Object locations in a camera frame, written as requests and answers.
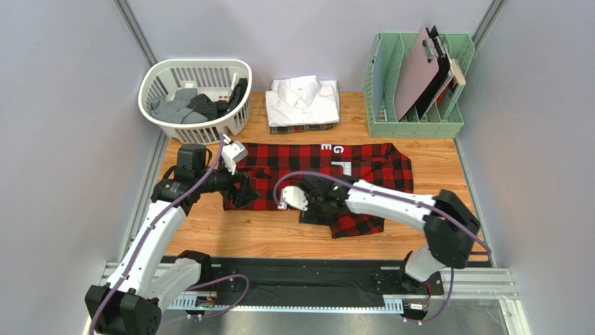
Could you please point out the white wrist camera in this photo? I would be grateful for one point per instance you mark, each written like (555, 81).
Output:
(293, 196)
(232, 153)

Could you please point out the black shirt in basket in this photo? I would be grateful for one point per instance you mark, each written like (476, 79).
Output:
(209, 110)

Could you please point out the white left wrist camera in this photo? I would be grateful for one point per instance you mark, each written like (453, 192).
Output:
(232, 153)

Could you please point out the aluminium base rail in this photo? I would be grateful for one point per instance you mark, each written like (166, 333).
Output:
(478, 281)

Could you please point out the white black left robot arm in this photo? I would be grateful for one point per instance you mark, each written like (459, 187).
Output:
(153, 241)

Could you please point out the red black plaid shirt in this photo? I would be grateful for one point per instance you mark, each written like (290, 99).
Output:
(379, 164)

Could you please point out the green file organizer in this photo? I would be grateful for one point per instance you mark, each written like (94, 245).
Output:
(381, 79)

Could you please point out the black clipboard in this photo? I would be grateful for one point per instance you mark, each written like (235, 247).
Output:
(436, 69)

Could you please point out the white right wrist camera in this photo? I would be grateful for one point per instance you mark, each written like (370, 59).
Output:
(293, 196)

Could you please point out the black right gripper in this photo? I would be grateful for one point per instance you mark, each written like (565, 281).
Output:
(308, 200)

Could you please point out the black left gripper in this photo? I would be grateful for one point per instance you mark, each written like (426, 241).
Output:
(242, 195)

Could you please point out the grey shirt in basket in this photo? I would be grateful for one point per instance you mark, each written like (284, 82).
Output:
(176, 111)

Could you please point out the red book in organizer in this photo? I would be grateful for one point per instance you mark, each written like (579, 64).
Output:
(447, 90)

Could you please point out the white laundry basket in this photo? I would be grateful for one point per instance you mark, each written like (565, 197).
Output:
(215, 78)

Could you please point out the folded tartan shirt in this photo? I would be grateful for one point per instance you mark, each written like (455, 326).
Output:
(301, 128)

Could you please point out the folded white shirt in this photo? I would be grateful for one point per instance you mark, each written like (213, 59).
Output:
(302, 101)

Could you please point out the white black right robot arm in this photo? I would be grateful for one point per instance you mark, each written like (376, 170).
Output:
(449, 227)

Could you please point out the pink clipboard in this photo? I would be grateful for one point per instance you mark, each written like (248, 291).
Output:
(409, 83)

